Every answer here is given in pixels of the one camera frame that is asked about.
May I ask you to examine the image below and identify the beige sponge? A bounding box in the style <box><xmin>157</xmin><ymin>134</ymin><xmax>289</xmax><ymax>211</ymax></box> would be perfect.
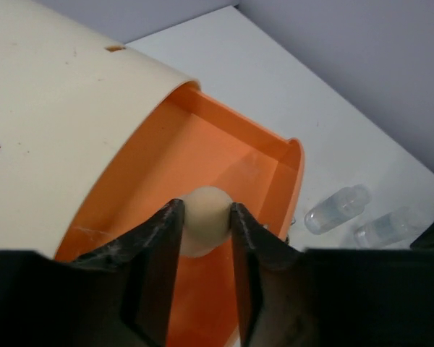
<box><xmin>180</xmin><ymin>186</ymin><xmax>232</xmax><ymax>258</ymax></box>

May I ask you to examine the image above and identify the orange top drawer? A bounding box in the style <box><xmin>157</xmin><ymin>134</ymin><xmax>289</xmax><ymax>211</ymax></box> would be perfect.
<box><xmin>55</xmin><ymin>82</ymin><xmax>305</xmax><ymax>346</ymax></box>

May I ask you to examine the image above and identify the cream round drawer organizer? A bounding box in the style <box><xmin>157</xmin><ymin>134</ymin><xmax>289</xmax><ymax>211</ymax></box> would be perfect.
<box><xmin>0</xmin><ymin>1</ymin><xmax>197</xmax><ymax>257</ymax></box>

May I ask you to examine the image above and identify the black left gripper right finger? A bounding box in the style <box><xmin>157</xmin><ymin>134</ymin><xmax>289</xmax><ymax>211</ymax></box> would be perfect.
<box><xmin>230</xmin><ymin>203</ymin><xmax>434</xmax><ymax>346</ymax></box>

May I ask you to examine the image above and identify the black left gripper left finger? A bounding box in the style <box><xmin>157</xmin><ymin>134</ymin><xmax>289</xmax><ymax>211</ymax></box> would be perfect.
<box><xmin>0</xmin><ymin>199</ymin><xmax>184</xmax><ymax>346</ymax></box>

